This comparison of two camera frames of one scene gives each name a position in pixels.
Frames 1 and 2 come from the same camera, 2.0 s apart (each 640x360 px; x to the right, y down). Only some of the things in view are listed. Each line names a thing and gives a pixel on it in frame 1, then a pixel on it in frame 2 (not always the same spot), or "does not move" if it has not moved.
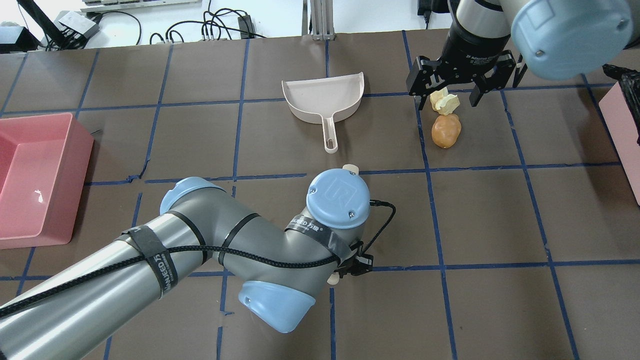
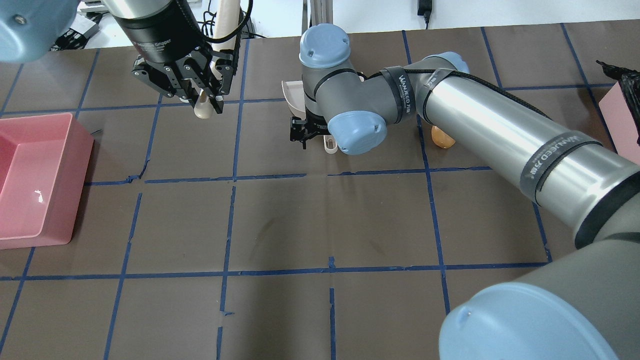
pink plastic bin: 44,162 does not move
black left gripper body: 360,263 → 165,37
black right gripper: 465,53 → 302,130
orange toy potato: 446,130 does not move
